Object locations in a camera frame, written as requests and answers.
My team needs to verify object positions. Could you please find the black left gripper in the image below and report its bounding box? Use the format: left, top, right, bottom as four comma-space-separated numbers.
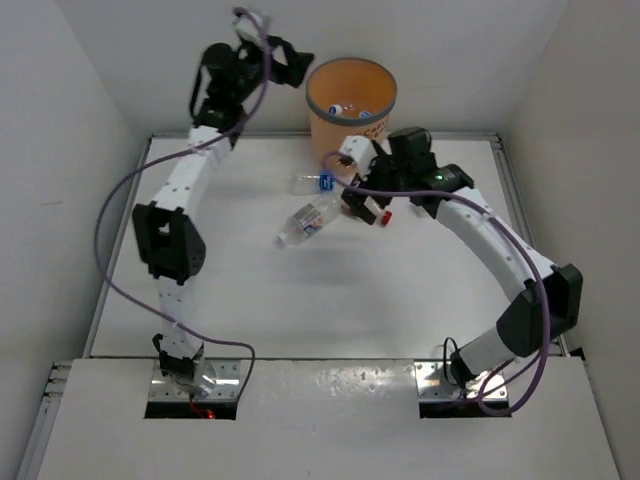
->
226, 34, 308, 105

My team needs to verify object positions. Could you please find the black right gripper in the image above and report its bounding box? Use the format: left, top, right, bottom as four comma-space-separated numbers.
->
341, 144, 410, 223

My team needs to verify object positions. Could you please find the red cap crushed bottle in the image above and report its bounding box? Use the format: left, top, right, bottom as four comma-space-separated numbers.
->
341, 191, 392, 227

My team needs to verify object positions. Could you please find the clear bottle white label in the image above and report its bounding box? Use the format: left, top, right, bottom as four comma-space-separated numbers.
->
274, 193, 342, 247

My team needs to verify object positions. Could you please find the clear bottle blue label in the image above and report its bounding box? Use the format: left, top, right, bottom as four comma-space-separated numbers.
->
289, 169, 343, 196

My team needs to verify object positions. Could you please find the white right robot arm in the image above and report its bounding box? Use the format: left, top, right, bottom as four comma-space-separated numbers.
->
339, 127, 583, 395

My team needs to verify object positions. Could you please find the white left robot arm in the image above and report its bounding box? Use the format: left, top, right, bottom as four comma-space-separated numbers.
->
132, 36, 315, 396

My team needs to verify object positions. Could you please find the orange paper bin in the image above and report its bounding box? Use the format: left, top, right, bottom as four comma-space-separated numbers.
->
305, 57, 397, 163

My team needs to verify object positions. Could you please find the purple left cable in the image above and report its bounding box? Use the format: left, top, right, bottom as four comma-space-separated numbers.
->
94, 6, 275, 409

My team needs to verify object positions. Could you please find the purple cable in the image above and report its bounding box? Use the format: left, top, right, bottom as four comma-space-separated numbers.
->
94, 6, 275, 409
321, 151, 552, 417

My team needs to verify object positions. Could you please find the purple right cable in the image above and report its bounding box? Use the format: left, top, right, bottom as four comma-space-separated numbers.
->
321, 151, 552, 417

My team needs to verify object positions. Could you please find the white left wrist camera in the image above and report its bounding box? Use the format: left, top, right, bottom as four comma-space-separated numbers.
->
233, 7, 272, 44

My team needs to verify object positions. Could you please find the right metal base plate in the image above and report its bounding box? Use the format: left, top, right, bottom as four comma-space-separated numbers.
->
414, 360, 509, 403

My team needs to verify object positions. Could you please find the metal base plate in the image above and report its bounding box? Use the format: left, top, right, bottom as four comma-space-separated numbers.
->
414, 360, 509, 403
147, 359, 240, 403

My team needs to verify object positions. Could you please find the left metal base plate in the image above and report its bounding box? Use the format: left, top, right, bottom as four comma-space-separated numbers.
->
147, 359, 240, 403

